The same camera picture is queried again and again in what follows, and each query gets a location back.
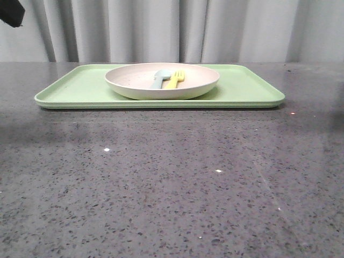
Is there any grey pleated curtain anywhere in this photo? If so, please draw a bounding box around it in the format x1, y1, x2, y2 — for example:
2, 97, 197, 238
1, 1, 343, 63

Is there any yellow plastic fork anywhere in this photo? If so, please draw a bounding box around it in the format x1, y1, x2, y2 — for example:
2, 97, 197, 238
163, 70, 185, 89

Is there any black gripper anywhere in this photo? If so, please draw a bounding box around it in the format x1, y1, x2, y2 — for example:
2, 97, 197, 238
0, 0, 25, 27

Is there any cream round plate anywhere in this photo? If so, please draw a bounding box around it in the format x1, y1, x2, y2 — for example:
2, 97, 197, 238
105, 62, 220, 100

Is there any light green plastic tray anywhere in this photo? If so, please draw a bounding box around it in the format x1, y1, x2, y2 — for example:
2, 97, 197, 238
34, 64, 285, 109

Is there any light blue plastic spoon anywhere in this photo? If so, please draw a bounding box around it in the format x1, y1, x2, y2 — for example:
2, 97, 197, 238
150, 69, 171, 89

